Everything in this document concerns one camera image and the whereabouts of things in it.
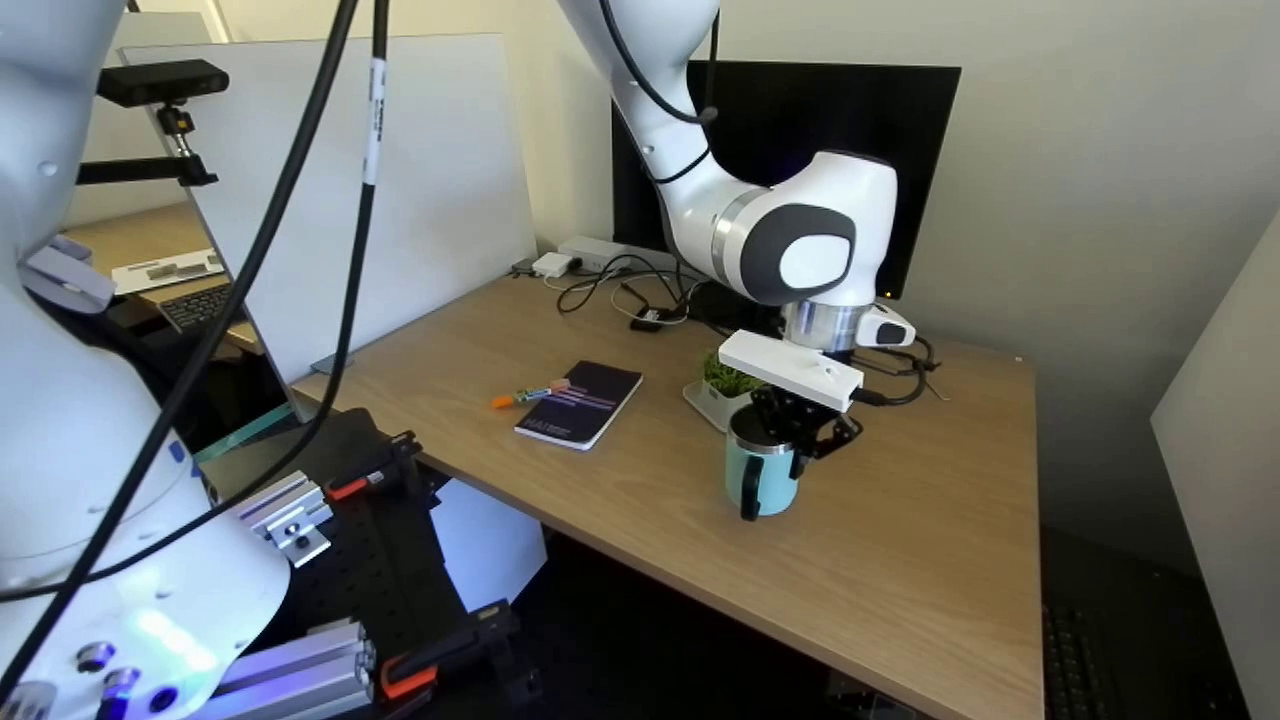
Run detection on white flat box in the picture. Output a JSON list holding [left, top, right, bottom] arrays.
[[114, 245, 226, 302]]

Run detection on black monitor stand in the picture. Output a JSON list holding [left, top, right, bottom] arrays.
[[690, 273, 791, 340]]

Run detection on white square plant tray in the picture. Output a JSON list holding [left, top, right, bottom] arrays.
[[680, 377, 754, 435]]

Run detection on white paper sheet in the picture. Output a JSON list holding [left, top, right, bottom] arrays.
[[430, 475, 552, 616]]

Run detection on white side panel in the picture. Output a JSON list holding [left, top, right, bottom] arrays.
[[1150, 214, 1280, 720]]

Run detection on light green thermos cup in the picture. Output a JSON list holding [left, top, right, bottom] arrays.
[[721, 399, 810, 525]]

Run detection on orange marker pen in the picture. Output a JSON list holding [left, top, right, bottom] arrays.
[[487, 380, 576, 416]]

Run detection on white board panel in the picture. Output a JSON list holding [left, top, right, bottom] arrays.
[[122, 34, 542, 390]]

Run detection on small green potted plant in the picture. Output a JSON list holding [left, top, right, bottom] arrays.
[[702, 351, 761, 404]]

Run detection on black computer monitor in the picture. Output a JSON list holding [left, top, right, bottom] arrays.
[[607, 56, 966, 306]]

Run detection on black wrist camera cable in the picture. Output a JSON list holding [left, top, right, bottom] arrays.
[[850, 333, 940, 412]]

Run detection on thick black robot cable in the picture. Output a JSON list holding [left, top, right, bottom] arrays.
[[0, 0, 363, 704]]

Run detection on large orange black clamp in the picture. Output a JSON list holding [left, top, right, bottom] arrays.
[[377, 601, 525, 709]]

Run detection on short aluminium extrusion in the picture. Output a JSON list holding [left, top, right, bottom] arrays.
[[228, 470, 338, 574]]

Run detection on black desk cable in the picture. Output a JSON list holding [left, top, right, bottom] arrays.
[[552, 250, 706, 335]]

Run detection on small orange black clamp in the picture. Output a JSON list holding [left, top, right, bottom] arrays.
[[325, 432, 430, 507]]

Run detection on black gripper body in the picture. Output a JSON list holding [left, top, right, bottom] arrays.
[[761, 390, 863, 463]]

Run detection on black stereo camera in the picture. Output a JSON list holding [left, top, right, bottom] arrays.
[[94, 56, 232, 111]]

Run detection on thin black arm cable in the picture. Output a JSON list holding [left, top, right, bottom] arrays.
[[593, 0, 726, 194]]

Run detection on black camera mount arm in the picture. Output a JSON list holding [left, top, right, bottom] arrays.
[[73, 101, 219, 194]]

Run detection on black cable with white label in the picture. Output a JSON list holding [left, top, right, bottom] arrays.
[[0, 0, 396, 609]]

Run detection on black background keyboard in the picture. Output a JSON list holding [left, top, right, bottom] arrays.
[[158, 280, 251, 335]]

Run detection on long aluminium extrusion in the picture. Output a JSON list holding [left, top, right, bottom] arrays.
[[184, 612, 384, 720]]

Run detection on dark notebook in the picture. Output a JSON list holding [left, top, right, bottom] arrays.
[[511, 355, 650, 458]]

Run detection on white power strip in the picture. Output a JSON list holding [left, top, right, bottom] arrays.
[[529, 237, 633, 286]]

